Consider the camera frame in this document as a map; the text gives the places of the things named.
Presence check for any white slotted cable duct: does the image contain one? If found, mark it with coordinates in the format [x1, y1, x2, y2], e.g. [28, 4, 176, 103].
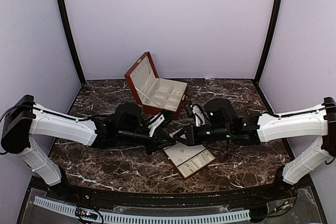
[33, 196, 251, 223]

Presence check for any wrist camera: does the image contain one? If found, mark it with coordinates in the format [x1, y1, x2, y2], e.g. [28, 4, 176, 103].
[184, 102, 206, 127]
[147, 110, 174, 137]

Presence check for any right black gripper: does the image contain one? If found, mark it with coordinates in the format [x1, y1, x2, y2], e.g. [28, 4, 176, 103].
[173, 123, 232, 146]

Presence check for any black front table rail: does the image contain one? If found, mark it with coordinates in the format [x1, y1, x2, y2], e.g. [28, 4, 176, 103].
[31, 175, 313, 209]

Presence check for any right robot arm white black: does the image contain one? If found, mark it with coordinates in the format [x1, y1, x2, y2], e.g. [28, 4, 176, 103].
[172, 97, 335, 200]

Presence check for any black frame post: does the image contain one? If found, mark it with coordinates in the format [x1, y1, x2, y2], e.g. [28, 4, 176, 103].
[252, 0, 286, 83]
[57, 0, 86, 85]

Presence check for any left black frame post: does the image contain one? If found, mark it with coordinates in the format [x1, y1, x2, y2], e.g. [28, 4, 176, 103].
[57, 0, 86, 85]

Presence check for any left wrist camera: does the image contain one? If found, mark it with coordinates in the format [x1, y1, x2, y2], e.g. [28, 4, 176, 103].
[147, 110, 174, 137]

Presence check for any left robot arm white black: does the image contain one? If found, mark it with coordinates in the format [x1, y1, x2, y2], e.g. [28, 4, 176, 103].
[1, 94, 176, 201]

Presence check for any red jewelry tray cream insert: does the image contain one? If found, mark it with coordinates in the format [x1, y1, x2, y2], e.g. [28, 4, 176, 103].
[164, 143, 215, 179]

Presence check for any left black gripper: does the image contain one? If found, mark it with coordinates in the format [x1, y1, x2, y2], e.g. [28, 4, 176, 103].
[119, 127, 176, 156]

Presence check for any right black frame post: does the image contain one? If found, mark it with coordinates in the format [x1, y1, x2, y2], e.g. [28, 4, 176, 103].
[252, 0, 286, 83]

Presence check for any red wooden jewelry box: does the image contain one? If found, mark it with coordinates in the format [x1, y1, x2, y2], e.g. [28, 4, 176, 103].
[124, 52, 188, 119]

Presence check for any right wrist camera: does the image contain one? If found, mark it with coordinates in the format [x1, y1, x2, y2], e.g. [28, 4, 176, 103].
[184, 102, 206, 127]

